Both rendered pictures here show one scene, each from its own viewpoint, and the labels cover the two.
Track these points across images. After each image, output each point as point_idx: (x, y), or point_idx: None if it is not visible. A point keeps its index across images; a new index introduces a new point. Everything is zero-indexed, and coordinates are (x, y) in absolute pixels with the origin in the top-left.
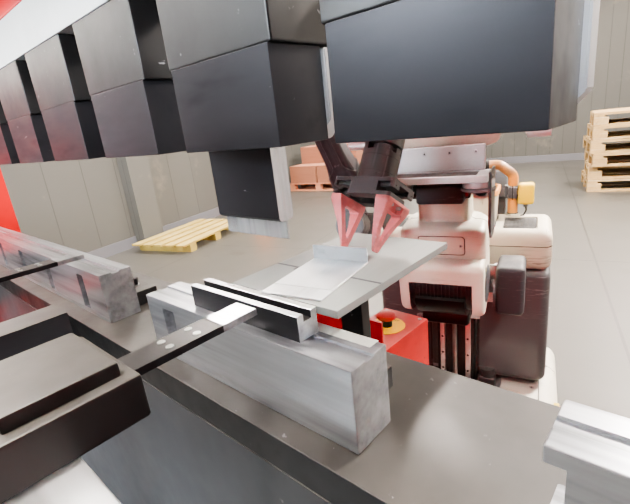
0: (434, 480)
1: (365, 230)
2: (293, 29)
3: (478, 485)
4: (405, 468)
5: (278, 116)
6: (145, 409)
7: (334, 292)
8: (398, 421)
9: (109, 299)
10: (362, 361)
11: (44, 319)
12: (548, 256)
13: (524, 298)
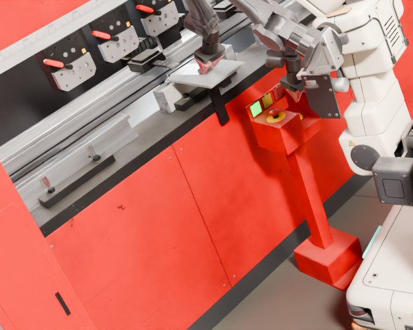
0: (149, 122)
1: (271, 65)
2: (133, 16)
3: (145, 127)
4: (154, 118)
5: (137, 31)
6: (143, 71)
7: (178, 75)
8: (169, 114)
9: (255, 35)
10: (155, 91)
11: None
12: None
13: (379, 192)
